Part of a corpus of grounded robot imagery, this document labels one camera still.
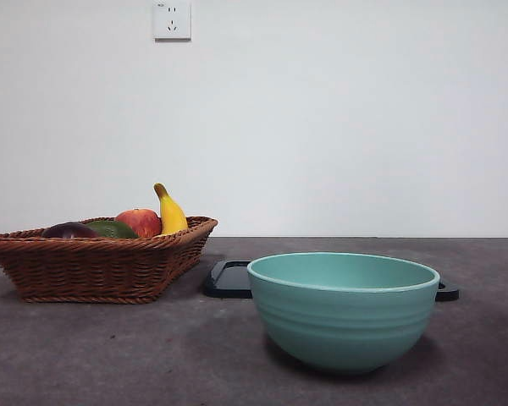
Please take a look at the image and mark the teal ribbed bowl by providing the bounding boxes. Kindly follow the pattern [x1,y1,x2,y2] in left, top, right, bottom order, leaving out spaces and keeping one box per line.
[246,251,441,376]

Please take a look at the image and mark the dark purple plum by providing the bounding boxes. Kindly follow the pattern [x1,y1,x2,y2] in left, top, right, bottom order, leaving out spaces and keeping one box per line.
[41,222,107,239]

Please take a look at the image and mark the yellow banana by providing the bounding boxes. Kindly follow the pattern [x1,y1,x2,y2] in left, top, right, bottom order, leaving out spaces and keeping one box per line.
[153,182,190,236]

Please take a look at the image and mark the black rectangular tray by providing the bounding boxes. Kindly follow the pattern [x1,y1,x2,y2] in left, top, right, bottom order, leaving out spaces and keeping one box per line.
[202,260,461,302]

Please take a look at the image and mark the red apple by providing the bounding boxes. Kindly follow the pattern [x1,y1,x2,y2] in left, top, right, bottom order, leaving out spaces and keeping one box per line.
[114,207,163,239]

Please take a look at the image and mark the green avocado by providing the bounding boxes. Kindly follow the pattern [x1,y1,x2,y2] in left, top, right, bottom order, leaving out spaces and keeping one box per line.
[84,218,140,239]

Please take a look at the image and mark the brown wicker basket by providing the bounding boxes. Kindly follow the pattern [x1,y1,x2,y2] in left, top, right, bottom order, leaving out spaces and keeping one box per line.
[0,216,219,305]

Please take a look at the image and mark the white wall socket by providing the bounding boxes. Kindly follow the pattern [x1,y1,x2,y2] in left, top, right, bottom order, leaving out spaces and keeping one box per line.
[153,2,192,42]

